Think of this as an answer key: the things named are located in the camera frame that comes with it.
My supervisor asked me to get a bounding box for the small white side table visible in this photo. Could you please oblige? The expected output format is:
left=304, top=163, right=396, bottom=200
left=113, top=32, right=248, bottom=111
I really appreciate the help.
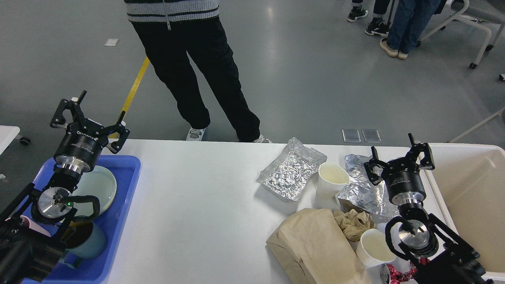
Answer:
left=0, top=125, right=31, bottom=154

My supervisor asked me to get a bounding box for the beige plastic bin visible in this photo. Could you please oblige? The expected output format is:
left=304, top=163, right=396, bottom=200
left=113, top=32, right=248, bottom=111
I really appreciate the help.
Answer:
left=430, top=143, right=505, bottom=282

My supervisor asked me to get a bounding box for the blue plastic tray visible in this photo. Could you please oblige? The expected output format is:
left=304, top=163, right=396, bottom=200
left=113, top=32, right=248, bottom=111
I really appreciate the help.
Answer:
left=42, top=155, right=141, bottom=284

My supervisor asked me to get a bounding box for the white paper cup upper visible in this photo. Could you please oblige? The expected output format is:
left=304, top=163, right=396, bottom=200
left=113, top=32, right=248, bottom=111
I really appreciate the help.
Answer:
left=316, top=161, right=350, bottom=199

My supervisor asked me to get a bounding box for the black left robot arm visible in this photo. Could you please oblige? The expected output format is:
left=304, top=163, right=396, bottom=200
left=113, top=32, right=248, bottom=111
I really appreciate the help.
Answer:
left=0, top=91, right=130, bottom=284

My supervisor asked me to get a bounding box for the person in blue jeans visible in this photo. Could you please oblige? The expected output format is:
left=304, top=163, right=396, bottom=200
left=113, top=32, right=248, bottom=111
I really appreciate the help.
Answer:
left=380, top=0, right=447, bottom=60

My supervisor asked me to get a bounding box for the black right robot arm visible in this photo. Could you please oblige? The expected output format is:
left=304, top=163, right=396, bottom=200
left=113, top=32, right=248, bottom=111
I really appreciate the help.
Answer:
left=364, top=134, right=494, bottom=284

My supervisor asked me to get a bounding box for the mint green plate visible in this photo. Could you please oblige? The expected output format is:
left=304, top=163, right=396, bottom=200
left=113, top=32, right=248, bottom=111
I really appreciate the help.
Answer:
left=72, top=166, right=117, bottom=215

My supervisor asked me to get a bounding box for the white paper cup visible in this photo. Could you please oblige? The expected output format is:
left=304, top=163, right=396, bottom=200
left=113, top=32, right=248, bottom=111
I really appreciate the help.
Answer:
left=355, top=228, right=397, bottom=269
left=316, top=161, right=350, bottom=199

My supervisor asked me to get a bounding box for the dark teal mug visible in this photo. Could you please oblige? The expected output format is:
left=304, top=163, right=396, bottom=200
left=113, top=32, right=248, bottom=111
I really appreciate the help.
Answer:
left=58, top=222, right=108, bottom=269

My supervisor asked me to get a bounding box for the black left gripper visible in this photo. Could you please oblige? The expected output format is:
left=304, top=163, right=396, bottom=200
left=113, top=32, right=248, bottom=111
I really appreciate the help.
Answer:
left=50, top=90, right=130, bottom=174

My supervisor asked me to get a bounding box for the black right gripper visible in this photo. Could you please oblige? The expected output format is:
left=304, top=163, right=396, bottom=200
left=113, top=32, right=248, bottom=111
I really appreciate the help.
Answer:
left=364, top=133, right=435, bottom=206

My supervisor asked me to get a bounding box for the person in black trousers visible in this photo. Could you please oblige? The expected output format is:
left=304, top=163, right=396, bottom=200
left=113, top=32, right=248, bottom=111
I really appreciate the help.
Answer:
left=125, top=0, right=270, bottom=143

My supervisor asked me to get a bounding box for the crumpled brown napkin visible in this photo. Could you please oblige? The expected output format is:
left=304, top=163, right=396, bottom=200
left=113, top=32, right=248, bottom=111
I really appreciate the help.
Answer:
left=333, top=209, right=376, bottom=242

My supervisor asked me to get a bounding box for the white paper cup lower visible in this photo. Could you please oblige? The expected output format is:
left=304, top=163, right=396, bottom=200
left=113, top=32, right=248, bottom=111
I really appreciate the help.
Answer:
left=355, top=228, right=397, bottom=269

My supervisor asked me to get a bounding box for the pink mug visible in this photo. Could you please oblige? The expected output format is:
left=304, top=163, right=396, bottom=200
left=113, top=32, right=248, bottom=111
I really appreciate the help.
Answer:
left=20, top=215, right=52, bottom=237

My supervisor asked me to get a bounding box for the white office chair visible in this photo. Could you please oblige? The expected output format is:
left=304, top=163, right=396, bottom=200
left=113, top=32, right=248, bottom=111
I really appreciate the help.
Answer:
left=417, top=0, right=505, bottom=69

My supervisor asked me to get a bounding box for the foil sheet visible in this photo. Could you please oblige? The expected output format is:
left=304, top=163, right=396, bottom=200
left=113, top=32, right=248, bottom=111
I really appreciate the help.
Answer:
left=256, top=137, right=327, bottom=202
left=336, top=153, right=399, bottom=224

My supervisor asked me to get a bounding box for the red candy wrapper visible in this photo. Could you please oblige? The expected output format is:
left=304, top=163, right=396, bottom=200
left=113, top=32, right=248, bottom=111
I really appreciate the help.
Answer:
left=380, top=262, right=418, bottom=284

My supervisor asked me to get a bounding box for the brown paper bag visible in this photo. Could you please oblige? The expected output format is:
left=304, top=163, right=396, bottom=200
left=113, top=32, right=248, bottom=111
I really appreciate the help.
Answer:
left=266, top=208, right=372, bottom=284

